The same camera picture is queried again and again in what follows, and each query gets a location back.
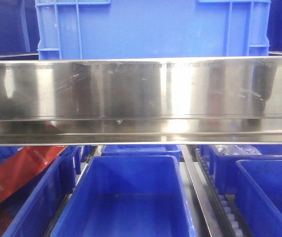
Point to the rear centre blue bin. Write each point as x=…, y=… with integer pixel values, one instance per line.
x=142, y=150

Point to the stainless steel shelf beam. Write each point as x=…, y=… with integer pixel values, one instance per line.
x=202, y=100

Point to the left blue bin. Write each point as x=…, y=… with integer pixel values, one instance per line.
x=28, y=212

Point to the upper blue crate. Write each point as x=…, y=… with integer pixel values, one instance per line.
x=118, y=29

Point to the red packet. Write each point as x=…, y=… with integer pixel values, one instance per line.
x=25, y=165

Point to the roller track rail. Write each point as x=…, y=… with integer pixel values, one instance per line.
x=223, y=209

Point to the steel divider rail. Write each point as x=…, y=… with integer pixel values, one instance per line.
x=199, y=197

